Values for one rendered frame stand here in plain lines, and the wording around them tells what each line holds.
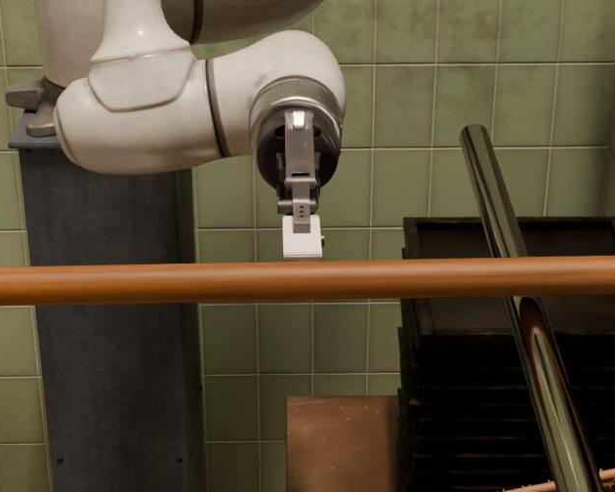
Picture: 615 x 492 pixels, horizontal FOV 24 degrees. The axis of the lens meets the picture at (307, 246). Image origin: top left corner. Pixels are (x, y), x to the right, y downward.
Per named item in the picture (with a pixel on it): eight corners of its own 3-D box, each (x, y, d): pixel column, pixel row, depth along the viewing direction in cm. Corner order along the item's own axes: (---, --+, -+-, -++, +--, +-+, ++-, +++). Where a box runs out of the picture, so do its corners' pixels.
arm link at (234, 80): (357, 158, 140) (226, 182, 141) (348, 99, 154) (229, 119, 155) (339, 58, 135) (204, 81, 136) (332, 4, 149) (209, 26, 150)
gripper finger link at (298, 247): (318, 222, 118) (318, 214, 118) (321, 263, 112) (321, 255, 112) (282, 223, 118) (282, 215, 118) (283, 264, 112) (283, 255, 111)
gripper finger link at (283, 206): (319, 165, 128) (319, 150, 127) (324, 215, 118) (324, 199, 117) (276, 165, 128) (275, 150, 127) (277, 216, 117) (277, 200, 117)
